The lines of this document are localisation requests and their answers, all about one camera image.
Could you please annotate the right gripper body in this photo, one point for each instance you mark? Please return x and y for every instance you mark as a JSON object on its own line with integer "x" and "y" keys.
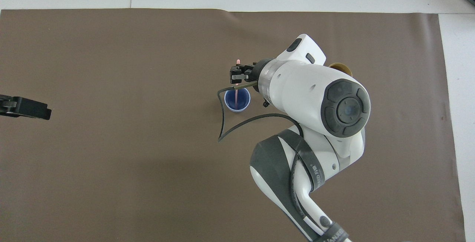
{"x": 258, "y": 70}

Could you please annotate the pink chopstick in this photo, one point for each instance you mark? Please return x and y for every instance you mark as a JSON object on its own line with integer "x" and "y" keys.
{"x": 236, "y": 97}

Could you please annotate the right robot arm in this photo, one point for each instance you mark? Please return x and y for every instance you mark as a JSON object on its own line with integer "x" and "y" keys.
{"x": 304, "y": 86}

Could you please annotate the blue cup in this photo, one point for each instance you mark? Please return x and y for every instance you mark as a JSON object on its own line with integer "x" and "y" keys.
{"x": 243, "y": 102}

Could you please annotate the yellow cup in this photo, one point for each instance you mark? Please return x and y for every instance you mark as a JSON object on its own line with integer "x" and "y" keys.
{"x": 343, "y": 68}

